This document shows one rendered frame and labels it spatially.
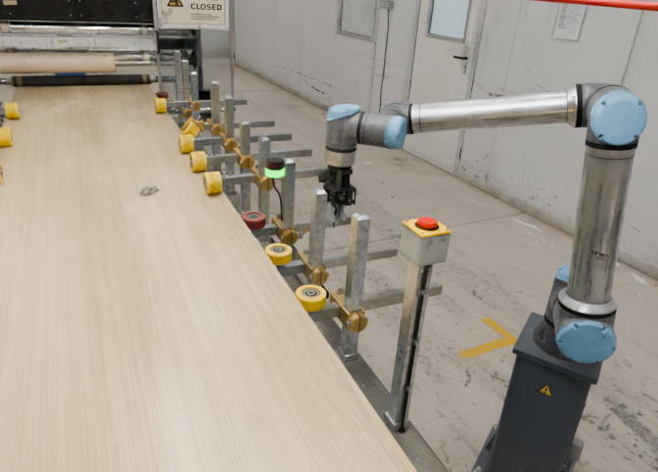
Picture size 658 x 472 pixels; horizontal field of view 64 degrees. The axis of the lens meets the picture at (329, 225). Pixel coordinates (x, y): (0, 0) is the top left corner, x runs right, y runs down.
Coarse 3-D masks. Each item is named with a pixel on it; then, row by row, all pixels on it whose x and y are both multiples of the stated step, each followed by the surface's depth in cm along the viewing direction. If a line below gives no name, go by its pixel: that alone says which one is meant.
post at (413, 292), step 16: (416, 272) 105; (416, 288) 106; (416, 304) 108; (400, 320) 113; (416, 320) 110; (400, 336) 114; (416, 336) 111; (400, 352) 115; (416, 352) 114; (400, 368) 116; (400, 384) 117; (400, 400) 119; (384, 416) 125; (400, 416) 122
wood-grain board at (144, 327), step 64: (64, 128) 257; (128, 128) 263; (0, 192) 183; (64, 192) 187; (128, 192) 190; (192, 192) 194; (0, 256) 145; (64, 256) 147; (128, 256) 149; (192, 256) 151; (256, 256) 153; (0, 320) 119; (64, 320) 120; (128, 320) 122; (192, 320) 123; (256, 320) 125; (0, 384) 101; (64, 384) 102; (128, 384) 103; (192, 384) 105; (256, 384) 106; (320, 384) 107; (0, 448) 88; (64, 448) 89; (128, 448) 90; (192, 448) 90; (256, 448) 91; (320, 448) 92; (384, 448) 93
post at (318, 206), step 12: (312, 192) 150; (324, 192) 149; (312, 204) 151; (324, 204) 150; (312, 216) 152; (324, 216) 152; (312, 228) 153; (324, 228) 153; (312, 240) 154; (312, 252) 156; (312, 264) 157
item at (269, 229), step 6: (348, 216) 192; (294, 222) 185; (300, 222) 185; (306, 222) 185; (342, 222) 192; (348, 222) 193; (264, 228) 179; (270, 228) 180; (276, 228) 181; (300, 228) 185; (258, 234) 179; (264, 234) 180; (270, 234) 181; (276, 234) 182
